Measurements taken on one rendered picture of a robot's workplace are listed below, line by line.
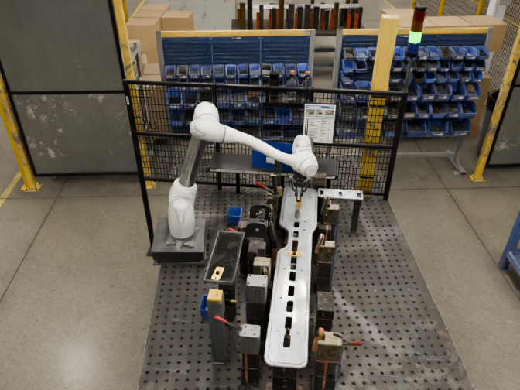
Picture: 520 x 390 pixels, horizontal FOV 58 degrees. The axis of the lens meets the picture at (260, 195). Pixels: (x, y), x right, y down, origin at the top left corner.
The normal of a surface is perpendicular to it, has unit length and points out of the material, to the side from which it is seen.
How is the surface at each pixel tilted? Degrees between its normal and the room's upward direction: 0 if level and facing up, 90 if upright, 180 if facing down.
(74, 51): 91
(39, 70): 91
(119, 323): 0
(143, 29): 90
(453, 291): 0
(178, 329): 0
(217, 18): 90
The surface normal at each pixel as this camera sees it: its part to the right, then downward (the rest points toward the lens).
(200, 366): 0.00, -0.82
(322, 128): -0.11, 0.56
